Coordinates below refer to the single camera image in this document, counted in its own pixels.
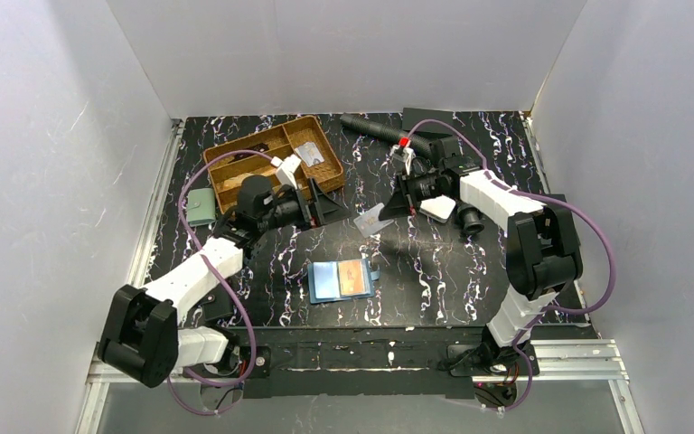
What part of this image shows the silver VIP credit card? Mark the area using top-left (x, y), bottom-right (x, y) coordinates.
top-left (353, 203), bottom-right (393, 237)

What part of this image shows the light blue card holder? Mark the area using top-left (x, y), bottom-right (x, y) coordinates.
top-left (307, 259), bottom-right (380, 304)

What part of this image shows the gold VIP credit card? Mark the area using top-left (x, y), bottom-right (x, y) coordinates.
top-left (338, 259), bottom-right (366, 297)

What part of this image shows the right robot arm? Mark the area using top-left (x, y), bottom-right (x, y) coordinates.
top-left (379, 139), bottom-right (583, 360)

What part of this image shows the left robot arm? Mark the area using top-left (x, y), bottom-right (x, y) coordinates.
top-left (97, 175), bottom-right (350, 388)

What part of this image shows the white card in tray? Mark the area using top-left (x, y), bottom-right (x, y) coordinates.
top-left (295, 142), bottom-right (325, 167)

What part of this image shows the black item in tray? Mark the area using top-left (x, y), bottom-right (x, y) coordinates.
top-left (230, 142), bottom-right (274, 162)

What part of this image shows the green small wallet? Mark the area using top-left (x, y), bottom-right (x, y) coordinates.
top-left (186, 188), bottom-right (217, 227)

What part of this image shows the black flat box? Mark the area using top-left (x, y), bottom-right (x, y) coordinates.
top-left (401, 108), bottom-right (454, 137)

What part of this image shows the woven wicker organizer tray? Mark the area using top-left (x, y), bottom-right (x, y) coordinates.
top-left (203, 116), bottom-right (345, 212)

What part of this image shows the black box right side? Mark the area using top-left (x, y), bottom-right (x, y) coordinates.
top-left (540, 194), bottom-right (579, 244)

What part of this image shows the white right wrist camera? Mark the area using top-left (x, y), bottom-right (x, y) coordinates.
top-left (390, 137), bottom-right (415, 175)

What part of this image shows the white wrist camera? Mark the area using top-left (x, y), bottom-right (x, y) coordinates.
top-left (270, 154), bottom-right (302, 190)
top-left (390, 137), bottom-right (415, 175)

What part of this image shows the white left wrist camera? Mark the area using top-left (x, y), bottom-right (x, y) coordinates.
top-left (270, 154), bottom-right (302, 190)

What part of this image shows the black corrugated hose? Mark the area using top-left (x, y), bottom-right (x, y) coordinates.
top-left (340, 113), bottom-right (486, 236)

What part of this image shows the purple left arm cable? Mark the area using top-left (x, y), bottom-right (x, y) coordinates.
top-left (165, 149), bottom-right (277, 418)

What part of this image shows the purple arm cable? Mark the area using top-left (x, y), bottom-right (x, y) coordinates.
top-left (165, 149), bottom-right (277, 418)
top-left (403, 118), bottom-right (619, 414)

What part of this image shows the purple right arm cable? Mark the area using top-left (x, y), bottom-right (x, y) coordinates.
top-left (403, 118), bottom-right (619, 414)

